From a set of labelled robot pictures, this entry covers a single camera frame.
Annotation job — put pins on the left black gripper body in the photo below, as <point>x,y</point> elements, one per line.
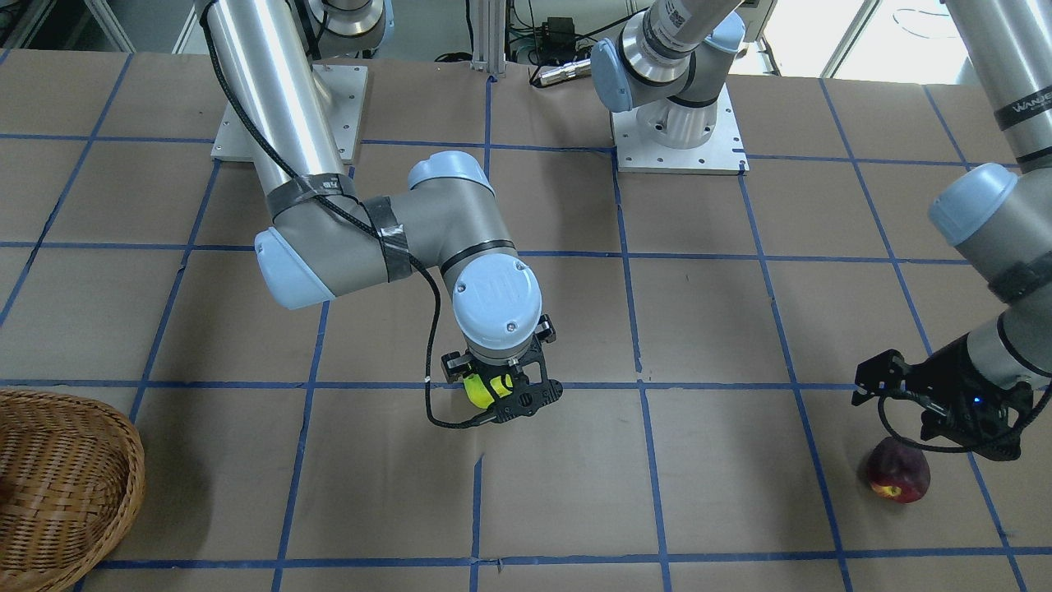
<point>956,372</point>

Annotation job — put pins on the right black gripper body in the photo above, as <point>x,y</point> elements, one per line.
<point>454,367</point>

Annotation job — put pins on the green apple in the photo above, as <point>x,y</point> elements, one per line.
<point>484,394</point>

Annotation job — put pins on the dark red apple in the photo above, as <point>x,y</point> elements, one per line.
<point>897,472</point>

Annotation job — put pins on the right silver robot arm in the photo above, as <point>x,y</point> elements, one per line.
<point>326,239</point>

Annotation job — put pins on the woven wicker basket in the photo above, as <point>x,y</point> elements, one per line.
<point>72,485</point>

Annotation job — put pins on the silver cylindrical connector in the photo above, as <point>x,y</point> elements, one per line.
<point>574,70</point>

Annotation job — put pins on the black power adapter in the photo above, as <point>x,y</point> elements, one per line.
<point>557,41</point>

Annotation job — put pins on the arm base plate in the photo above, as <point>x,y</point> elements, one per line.
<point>342,91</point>
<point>664,137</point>

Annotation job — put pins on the aluminium frame post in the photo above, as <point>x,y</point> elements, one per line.
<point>488,26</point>

